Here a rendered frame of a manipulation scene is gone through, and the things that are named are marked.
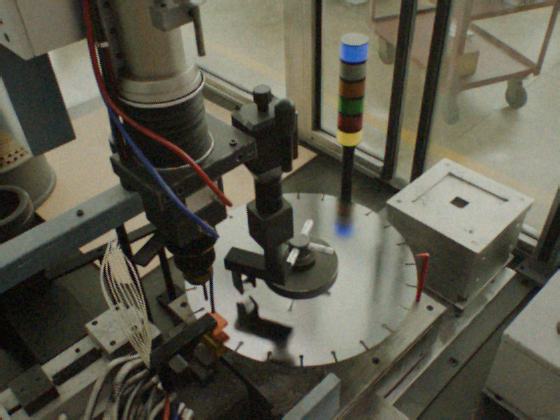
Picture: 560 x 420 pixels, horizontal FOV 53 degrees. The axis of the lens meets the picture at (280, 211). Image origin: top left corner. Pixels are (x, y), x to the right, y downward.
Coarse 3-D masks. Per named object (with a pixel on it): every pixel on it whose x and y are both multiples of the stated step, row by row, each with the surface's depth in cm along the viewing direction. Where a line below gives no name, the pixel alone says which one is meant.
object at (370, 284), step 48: (240, 240) 84; (336, 240) 84; (384, 240) 83; (192, 288) 78; (336, 288) 77; (384, 288) 76; (240, 336) 71; (288, 336) 71; (336, 336) 71; (384, 336) 70
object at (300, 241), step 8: (304, 232) 78; (288, 240) 77; (296, 240) 76; (304, 240) 76; (288, 248) 77; (296, 248) 76; (304, 248) 76; (312, 248) 76; (320, 248) 76; (328, 248) 76; (288, 256) 75; (296, 256) 75; (304, 256) 77
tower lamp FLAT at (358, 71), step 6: (366, 60) 89; (342, 66) 90; (348, 66) 89; (354, 66) 88; (360, 66) 89; (366, 66) 90; (342, 72) 90; (348, 72) 89; (354, 72) 89; (360, 72) 89; (366, 72) 91; (342, 78) 91; (348, 78) 90; (354, 78) 90; (360, 78) 90
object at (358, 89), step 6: (342, 84) 91; (348, 84) 91; (354, 84) 90; (360, 84) 91; (342, 90) 92; (348, 90) 91; (354, 90) 91; (360, 90) 92; (342, 96) 93; (348, 96) 92; (354, 96) 92; (360, 96) 92
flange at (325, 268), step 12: (312, 240) 83; (288, 252) 79; (312, 252) 79; (300, 264) 77; (312, 264) 78; (324, 264) 79; (336, 264) 79; (300, 276) 77; (312, 276) 77; (324, 276) 77; (336, 276) 78; (276, 288) 77; (288, 288) 76; (300, 288) 76; (312, 288) 76; (324, 288) 77
